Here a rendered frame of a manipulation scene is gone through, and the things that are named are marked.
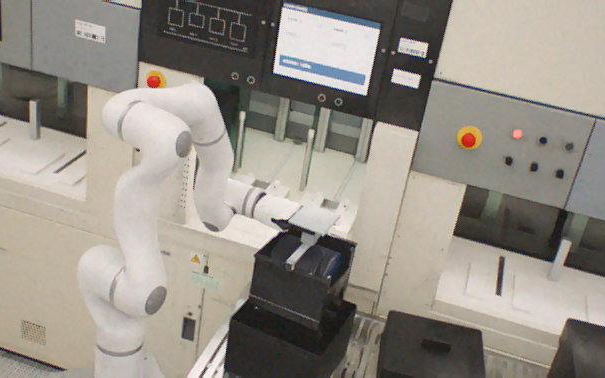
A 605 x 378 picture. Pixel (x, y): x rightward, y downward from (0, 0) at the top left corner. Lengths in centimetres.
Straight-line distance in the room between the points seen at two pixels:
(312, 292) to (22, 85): 172
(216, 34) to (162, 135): 72
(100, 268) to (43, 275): 116
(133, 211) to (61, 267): 122
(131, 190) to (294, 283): 52
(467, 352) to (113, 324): 101
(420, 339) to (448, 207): 39
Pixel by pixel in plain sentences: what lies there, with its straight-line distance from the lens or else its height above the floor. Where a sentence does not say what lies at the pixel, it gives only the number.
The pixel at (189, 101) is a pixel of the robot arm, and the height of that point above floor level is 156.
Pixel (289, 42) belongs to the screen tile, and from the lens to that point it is 222.
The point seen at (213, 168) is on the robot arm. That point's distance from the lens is 193.
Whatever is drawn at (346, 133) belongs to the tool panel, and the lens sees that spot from 323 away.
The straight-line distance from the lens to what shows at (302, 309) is 201.
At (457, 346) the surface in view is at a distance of 231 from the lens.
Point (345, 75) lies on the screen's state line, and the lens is 221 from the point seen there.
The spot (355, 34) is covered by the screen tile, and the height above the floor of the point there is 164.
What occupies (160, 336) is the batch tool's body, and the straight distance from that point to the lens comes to 289.
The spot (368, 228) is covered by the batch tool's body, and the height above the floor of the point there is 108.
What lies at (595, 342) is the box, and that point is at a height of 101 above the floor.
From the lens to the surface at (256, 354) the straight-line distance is 212.
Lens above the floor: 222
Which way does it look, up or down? 28 degrees down
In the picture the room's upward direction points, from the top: 10 degrees clockwise
